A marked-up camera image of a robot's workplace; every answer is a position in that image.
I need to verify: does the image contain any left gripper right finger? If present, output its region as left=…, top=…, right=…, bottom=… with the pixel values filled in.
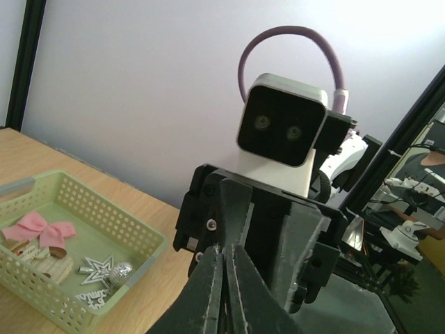
left=225, top=244, right=302, bottom=334

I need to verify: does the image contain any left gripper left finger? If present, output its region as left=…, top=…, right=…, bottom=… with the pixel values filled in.
left=147, top=246, right=224, bottom=334

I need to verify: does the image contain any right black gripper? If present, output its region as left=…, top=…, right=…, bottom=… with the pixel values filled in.
left=173, top=164, right=347, bottom=313

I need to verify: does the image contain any green perforated plastic basket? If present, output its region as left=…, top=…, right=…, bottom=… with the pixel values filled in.
left=1, top=170, right=166, bottom=333

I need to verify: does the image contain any brown round doll ornament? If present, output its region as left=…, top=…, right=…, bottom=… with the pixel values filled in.
left=2, top=240, right=74, bottom=284

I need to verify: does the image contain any pink fabric bow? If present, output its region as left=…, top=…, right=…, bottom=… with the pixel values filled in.
left=2, top=212, right=76, bottom=250

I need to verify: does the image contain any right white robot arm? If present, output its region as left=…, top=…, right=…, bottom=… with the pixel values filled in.
left=173, top=114, right=379, bottom=317

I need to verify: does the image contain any silver glitter ball ornament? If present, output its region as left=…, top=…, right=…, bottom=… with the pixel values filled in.
left=108, top=262, right=134, bottom=289

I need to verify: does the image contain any silver word ornament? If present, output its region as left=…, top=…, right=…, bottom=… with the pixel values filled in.
left=75, top=289, right=112, bottom=310

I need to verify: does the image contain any silver star ornament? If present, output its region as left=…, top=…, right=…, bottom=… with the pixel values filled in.
left=77, top=255, right=115, bottom=288

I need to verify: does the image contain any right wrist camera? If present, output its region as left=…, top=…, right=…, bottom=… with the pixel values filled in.
left=236, top=72, right=330, bottom=198

